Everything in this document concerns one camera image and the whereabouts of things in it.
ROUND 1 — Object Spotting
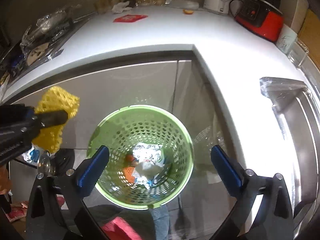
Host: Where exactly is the orange tangerine with peel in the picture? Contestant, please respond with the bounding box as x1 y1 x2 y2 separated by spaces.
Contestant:
125 154 137 166

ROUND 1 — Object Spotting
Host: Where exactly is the white ceramic cup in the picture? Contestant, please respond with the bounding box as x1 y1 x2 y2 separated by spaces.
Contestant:
276 24 297 54

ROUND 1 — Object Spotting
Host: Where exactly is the wooden cutting board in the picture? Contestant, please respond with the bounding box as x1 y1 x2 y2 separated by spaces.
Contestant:
298 9 320 69

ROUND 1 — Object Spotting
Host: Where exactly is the clear plastic bag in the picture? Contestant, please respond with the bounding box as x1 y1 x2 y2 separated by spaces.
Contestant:
165 0 200 10

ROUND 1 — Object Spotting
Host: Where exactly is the clear glass mug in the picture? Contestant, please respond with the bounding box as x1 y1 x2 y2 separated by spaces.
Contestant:
287 39 309 68

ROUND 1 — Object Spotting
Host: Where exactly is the yellow foam net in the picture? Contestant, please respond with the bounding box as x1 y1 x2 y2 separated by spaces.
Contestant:
33 86 80 154

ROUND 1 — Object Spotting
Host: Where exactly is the gas stove with clutter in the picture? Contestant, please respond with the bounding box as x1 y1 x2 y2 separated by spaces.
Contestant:
1 5 97 86

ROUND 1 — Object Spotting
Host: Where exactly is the red snack wrapper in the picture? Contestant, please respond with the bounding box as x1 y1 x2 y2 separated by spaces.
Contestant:
113 15 148 23

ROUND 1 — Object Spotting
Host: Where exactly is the stainless steel sink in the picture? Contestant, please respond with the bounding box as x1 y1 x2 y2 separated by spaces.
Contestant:
260 77 319 239

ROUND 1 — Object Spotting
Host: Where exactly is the silver foil blister pack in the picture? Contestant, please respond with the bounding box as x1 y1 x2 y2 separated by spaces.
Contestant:
132 142 164 167

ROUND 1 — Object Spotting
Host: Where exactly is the red black blender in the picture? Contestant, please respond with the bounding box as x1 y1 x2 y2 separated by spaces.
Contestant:
235 0 284 43

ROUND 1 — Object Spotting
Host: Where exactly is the green perforated trash basket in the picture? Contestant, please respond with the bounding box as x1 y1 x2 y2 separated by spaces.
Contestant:
87 105 194 210

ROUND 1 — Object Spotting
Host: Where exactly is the orange peel piece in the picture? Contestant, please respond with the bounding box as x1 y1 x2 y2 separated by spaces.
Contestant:
183 9 194 15

